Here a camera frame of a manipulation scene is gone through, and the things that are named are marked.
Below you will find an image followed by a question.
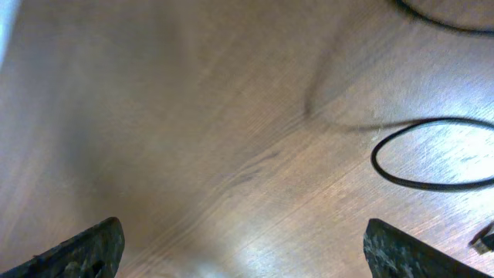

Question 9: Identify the black cable small plug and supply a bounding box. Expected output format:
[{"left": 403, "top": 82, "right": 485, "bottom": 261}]
[{"left": 370, "top": 0, "right": 493, "bottom": 254}]

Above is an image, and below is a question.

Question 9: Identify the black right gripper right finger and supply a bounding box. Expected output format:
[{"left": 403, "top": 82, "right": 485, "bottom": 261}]
[{"left": 363, "top": 219, "right": 491, "bottom": 278}]

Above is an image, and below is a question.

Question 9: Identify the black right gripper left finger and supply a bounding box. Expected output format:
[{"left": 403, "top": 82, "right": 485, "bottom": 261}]
[{"left": 1, "top": 217, "right": 125, "bottom": 278}]

